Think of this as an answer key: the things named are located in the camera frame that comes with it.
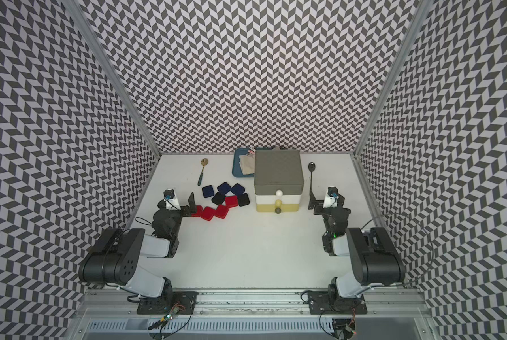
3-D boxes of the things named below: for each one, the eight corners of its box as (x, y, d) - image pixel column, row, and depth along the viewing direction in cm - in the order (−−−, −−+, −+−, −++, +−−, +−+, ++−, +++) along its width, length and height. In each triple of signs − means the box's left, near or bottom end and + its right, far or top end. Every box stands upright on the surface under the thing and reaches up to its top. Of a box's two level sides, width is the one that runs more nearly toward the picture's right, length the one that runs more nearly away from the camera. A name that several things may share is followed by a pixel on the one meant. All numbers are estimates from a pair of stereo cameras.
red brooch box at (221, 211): (214, 216, 97) (213, 213, 95) (219, 206, 101) (219, 203, 99) (224, 219, 96) (223, 216, 94) (229, 209, 100) (228, 206, 98)
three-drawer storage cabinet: (255, 215, 96) (253, 188, 79) (256, 179, 110) (255, 149, 93) (300, 215, 96) (307, 188, 79) (295, 179, 110) (301, 149, 93)
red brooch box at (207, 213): (200, 218, 96) (199, 215, 94) (206, 208, 100) (205, 205, 97) (210, 221, 95) (208, 218, 93) (215, 212, 99) (214, 208, 96)
